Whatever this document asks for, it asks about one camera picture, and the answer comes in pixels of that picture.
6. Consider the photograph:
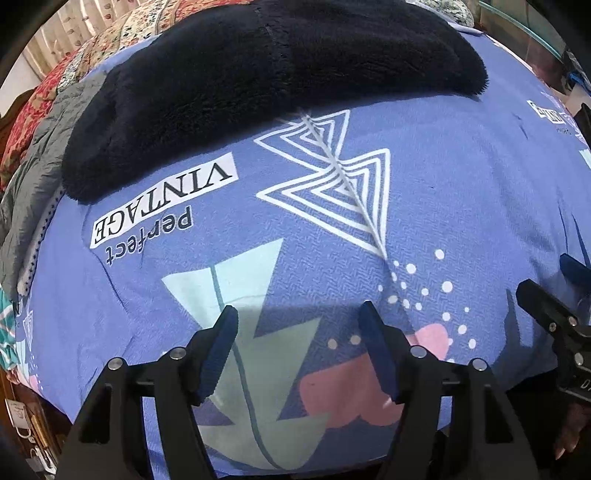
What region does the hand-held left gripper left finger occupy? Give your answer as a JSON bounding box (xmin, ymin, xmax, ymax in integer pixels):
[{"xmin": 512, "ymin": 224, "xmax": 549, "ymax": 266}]
[{"xmin": 58, "ymin": 305, "xmax": 239, "ymax": 480}]

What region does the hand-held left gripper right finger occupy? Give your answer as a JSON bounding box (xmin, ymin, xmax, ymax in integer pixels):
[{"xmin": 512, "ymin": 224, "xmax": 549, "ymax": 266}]
[{"xmin": 359, "ymin": 300, "xmax": 541, "ymax": 480}]

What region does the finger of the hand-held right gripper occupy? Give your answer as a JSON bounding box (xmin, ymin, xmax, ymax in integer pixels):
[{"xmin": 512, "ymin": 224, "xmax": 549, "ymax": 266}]
[
  {"xmin": 560, "ymin": 253, "xmax": 591, "ymax": 296},
  {"xmin": 516, "ymin": 279, "xmax": 583, "ymax": 337}
]

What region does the dark navy fleece garment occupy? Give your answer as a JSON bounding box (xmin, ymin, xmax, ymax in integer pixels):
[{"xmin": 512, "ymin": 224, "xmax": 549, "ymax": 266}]
[{"xmin": 61, "ymin": 0, "xmax": 490, "ymax": 204}]

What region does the person's right hand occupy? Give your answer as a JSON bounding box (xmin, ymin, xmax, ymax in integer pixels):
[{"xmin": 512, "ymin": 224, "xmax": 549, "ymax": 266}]
[{"xmin": 551, "ymin": 399, "xmax": 591, "ymax": 462}]

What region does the blue printed bedsheet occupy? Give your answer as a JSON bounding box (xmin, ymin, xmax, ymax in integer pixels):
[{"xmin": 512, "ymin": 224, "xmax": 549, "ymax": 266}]
[{"xmin": 14, "ymin": 23, "xmax": 591, "ymax": 478}]

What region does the wooden cabinet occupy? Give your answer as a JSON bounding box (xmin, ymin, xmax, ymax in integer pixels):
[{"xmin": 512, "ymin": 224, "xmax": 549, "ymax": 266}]
[{"xmin": 0, "ymin": 367, "xmax": 75, "ymax": 480}]

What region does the silver padlock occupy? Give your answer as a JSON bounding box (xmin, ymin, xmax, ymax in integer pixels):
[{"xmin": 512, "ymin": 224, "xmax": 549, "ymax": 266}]
[{"xmin": 4, "ymin": 399, "xmax": 34, "ymax": 438}]

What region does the teal wavy patterned cloth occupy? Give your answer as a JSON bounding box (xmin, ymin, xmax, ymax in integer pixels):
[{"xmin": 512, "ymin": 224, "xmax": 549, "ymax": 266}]
[{"xmin": 0, "ymin": 286, "xmax": 33, "ymax": 384}]

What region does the grey puffer jacket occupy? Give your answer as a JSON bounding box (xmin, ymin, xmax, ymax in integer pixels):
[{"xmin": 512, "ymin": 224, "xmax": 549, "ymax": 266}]
[{"xmin": 0, "ymin": 69, "xmax": 112, "ymax": 296}]

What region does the carved wooden headboard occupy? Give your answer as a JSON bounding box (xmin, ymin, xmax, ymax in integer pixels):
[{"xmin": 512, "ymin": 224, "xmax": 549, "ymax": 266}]
[{"xmin": 0, "ymin": 90, "xmax": 35, "ymax": 121}]

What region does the red floral patchwork quilt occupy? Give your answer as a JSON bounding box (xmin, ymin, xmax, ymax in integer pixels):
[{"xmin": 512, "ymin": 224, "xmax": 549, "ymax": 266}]
[{"xmin": 0, "ymin": 0, "xmax": 476, "ymax": 190}]

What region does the cream floral striped curtain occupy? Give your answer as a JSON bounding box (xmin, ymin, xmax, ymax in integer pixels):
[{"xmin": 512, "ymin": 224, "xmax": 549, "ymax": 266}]
[{"xmin": 23, "ymin": 0, "xmax": 116, "ymax": 79}]

